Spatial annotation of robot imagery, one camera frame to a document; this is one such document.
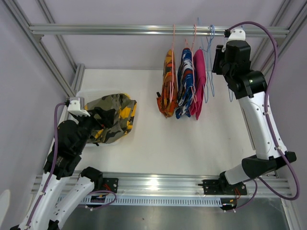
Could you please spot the white slotted cable duct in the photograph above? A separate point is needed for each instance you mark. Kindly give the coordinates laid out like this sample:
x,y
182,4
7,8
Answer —
x,y
124,200

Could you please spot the blue white patterned trousers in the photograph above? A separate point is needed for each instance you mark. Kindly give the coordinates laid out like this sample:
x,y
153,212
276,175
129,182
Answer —
x,y
185,80

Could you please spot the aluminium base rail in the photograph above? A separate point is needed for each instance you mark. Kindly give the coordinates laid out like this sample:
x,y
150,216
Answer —
x,y
141,184

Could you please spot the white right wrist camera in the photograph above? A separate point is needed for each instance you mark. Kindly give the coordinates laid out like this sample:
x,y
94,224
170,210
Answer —
x,y
237,34

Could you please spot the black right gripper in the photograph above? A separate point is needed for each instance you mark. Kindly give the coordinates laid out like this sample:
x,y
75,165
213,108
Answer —
x,y
219,53

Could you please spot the orange camouflage trousers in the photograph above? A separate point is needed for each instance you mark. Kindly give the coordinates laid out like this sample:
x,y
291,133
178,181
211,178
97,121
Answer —
x,y
167,98

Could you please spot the pink trousers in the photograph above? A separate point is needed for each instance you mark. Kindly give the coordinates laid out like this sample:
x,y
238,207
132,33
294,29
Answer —
x,y
200,75

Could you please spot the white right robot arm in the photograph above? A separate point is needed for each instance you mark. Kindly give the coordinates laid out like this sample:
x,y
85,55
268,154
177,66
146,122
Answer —
x,y
249,86

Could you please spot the aluminium hanging rail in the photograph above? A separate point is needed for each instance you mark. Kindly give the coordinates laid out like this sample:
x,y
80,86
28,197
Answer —
x,y
117,29

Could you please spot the white plastic basket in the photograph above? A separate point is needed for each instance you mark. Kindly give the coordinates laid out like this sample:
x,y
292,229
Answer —
x,y
91,95

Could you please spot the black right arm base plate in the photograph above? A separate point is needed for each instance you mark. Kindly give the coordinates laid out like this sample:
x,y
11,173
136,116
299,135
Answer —
x,y
222,187

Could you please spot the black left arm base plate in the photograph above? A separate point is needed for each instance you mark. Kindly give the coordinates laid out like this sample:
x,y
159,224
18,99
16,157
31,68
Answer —
x,y
109,184

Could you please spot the olive yellow camouflage trousers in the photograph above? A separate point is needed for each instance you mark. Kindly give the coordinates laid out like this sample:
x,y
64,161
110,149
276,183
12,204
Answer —
x,y
124,116

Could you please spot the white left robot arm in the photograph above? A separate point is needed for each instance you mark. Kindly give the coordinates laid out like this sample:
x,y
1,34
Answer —
x,y
70,138

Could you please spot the pink hanger of orange trousers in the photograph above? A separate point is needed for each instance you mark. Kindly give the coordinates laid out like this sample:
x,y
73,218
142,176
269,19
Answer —
x,y
171,83

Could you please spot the blue hanger of camouflage trousers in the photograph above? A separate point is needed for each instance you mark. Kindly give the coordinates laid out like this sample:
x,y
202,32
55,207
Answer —
x,y
230,94

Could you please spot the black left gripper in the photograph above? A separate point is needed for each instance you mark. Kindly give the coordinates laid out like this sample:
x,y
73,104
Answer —
x,y
106,120

